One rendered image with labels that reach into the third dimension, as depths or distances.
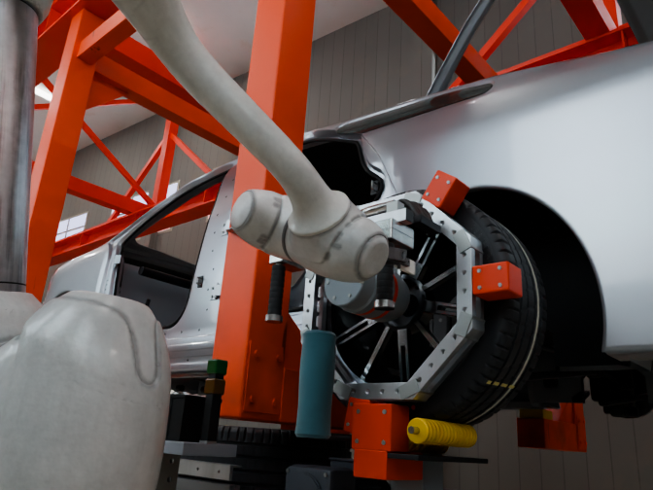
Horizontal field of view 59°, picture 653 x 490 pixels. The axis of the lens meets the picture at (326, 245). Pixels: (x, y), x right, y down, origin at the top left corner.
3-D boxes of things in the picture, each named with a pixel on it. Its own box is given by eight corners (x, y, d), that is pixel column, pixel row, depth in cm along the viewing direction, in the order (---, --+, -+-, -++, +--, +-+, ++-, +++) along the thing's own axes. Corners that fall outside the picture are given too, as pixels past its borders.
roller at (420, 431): (482, 448, 149) (482, 425, 150) (421, 443, 128) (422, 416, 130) (462, 447, 152) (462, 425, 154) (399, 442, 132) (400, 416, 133)
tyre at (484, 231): (410, 190, 195) (325, 362, 198) (368, 162, 178) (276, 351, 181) (594, 258, 148) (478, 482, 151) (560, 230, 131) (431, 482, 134)
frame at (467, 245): (488, 402, 129) (482, 184, 147) (474, 400, 124) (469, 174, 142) (310, 402, 163) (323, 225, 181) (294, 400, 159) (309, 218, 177)
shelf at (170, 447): (236, 457, 149) (237, 444, 150) (182, 455, 137) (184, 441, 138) (145, 447, 176) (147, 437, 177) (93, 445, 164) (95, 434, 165)
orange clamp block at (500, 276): (487, 301, 138) (523, 297, 132) (471, 295, 132) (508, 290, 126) (486, 273, 140) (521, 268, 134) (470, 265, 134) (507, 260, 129)
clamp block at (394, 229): (414, 249, 131) (414, 227, 133) (392, 237, 124) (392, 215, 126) (395, 253, 134) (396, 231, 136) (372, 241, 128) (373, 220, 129)
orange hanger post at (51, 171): (17, 411, 293) (108, 20, 373) (-24, 407, 279) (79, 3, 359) (2, 410, 305) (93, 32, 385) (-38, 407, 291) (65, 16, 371)
